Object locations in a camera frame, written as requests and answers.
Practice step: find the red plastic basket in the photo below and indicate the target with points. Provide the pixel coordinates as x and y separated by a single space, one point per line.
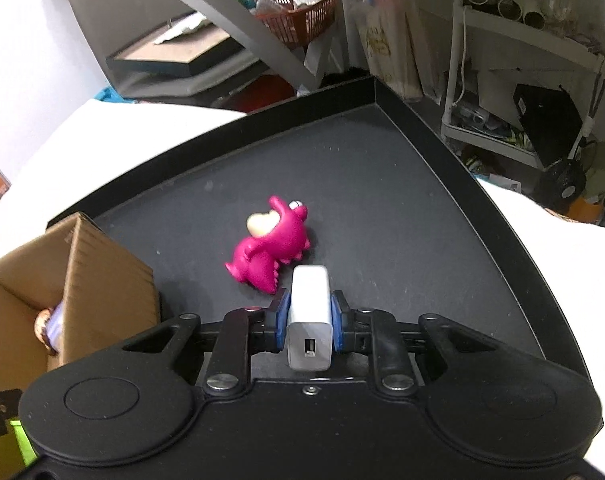
302 15

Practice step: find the lavender cube toy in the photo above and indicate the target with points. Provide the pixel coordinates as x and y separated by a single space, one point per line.
56 327

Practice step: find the black round fan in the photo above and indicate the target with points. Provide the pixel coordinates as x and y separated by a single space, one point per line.
562 187

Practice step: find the brown-haired girl figurine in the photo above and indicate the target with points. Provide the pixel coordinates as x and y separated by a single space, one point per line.
42 327

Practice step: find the grey-framed desk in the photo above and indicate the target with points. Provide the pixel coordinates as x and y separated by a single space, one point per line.
242 15

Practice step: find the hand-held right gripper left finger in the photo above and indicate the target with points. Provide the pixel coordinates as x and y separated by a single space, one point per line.
281 320

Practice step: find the grey chair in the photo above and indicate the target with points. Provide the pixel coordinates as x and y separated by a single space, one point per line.
132 10

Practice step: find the brown cardboard box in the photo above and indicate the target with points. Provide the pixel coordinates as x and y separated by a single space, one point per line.
107 285

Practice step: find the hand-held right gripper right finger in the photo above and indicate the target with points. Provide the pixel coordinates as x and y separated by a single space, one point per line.
338 322

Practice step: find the green house-shaped box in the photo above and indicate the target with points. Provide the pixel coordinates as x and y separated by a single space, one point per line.
22 442

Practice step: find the pink dinosaur toy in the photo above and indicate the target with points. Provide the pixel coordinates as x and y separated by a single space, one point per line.
272 250

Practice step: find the black flat box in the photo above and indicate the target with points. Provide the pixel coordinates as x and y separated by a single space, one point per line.
547 120

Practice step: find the white charger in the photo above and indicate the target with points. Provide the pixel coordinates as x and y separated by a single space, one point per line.
310 300

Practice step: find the white paper tubes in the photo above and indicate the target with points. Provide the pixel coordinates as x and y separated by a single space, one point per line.
507 0

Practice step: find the beige tote bag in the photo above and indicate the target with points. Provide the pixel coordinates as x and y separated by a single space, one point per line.
392 45

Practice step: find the brown board with black frame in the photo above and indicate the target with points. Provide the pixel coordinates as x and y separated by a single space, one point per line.
182 50

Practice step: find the black tray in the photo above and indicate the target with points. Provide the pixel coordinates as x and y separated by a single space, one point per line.
382 210

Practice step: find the white storage cart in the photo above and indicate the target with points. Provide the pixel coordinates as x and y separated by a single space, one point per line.
522 40

